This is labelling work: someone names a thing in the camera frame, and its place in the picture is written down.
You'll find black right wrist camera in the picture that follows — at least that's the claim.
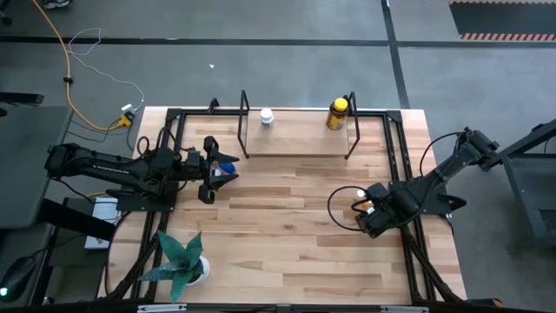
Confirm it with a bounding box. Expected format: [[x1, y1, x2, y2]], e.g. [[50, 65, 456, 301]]
[[367, 182, 390, 201]]

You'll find black slanted beam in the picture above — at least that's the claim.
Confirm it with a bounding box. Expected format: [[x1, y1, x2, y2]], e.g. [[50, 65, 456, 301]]
[[37, 198, 117, 243]]

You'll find silver metal bracket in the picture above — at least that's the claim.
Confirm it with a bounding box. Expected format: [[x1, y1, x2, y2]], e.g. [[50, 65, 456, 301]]
[[380, 305, 430, 313], [136, 303, 189, 313]]

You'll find wooden shelf with black frame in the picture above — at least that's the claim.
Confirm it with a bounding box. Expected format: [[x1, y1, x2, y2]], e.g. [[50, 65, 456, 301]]
[[237, 90, 361, 161]]

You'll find small clear white-capped bottle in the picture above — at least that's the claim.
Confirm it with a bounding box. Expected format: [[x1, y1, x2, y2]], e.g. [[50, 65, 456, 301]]
[[259, 107, 275, 131]]

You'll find brown bottle with yellow cap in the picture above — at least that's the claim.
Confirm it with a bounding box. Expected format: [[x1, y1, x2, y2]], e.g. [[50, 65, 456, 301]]
[[326, 97, 350, 131]]

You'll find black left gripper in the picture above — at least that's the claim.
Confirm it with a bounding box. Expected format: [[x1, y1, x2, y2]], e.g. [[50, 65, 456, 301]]
[[187, 136, 241, 205]]

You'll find black aluminium rig frame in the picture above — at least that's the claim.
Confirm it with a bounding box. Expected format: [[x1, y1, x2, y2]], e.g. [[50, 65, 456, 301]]
[[102, 97, 468, 305]]

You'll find dark grey metal table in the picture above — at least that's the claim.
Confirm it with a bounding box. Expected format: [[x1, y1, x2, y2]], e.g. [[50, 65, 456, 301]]
[[479, 117, 556, 252]]

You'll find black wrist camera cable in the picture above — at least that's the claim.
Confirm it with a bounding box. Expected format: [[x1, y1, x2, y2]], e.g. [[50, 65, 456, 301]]
[[327, 185, 370, 232]]

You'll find green plant in white pot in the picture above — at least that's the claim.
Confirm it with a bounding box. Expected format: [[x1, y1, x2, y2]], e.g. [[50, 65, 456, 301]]
[[137, 230, 211, 304]]

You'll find dark grey desk panel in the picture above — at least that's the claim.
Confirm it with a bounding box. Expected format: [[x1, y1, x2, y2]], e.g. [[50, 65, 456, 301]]
[[0, 105, 74, 230]]

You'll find black flat bar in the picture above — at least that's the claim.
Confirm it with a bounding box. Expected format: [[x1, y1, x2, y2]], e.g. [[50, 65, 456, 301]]
[[0, 91, 45, 106]]

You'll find black computer mouse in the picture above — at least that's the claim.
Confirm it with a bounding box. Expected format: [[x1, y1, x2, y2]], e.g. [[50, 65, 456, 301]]
[[0, 256, 38, 304]]

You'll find yellow power cable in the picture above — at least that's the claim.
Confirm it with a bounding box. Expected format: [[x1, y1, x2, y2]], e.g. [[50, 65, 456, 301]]
[[32, 0, 131, 131]]

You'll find black mat with striped edge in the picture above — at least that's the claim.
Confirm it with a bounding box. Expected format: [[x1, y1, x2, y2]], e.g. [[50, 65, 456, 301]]
[[448, 0, 556, 43]]

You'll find white power box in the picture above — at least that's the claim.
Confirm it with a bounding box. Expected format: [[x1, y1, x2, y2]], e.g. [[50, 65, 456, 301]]
[[84, 195, 122, 251]]

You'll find thin white cable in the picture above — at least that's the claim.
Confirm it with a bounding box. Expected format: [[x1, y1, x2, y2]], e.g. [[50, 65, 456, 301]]
[[67, 27, 146, 112]]

